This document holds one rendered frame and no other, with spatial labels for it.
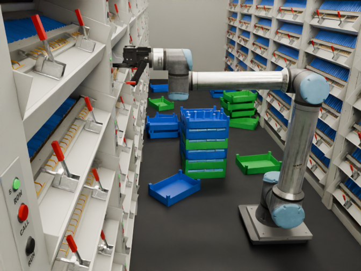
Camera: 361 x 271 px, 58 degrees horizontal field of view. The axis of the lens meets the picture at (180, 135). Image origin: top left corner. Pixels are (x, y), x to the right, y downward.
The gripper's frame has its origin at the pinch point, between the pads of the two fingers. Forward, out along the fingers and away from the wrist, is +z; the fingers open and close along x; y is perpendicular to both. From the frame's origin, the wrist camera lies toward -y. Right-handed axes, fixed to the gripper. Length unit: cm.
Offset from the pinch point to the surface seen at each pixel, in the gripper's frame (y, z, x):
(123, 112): -24.6, -6.3, -9.2
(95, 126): -4, -5, 61
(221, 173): -92, -71, -67
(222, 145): -70, -70, -67
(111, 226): -45, -5, 48
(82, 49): 15, -4, 61
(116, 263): -65, -6, 44
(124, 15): 17.7, -7.7, -25.9
